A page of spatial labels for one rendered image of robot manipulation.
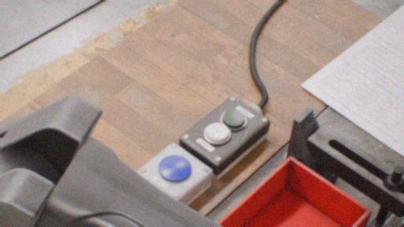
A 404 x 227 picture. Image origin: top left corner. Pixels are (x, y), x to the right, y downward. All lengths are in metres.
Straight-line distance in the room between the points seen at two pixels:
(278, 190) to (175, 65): 0.26
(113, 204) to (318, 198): 0.53
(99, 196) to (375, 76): 0.76
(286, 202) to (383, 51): 0.33
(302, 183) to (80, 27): 1.69
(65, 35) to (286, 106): 1.53
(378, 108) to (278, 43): 0.18
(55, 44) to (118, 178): 2.06
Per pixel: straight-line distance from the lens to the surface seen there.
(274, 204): 1.00
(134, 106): 1.10
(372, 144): 1.09
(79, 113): 0.50
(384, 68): 1.20
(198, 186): 0.98
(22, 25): 2.62
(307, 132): 0.99
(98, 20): 2.61
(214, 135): 1.01
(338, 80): 1.16
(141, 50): 1.18
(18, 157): 0.55
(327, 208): 0.99
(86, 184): 0.48
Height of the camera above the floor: 1.70
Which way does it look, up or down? 49 degrees down
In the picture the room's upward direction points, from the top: 4 degrees clockwise
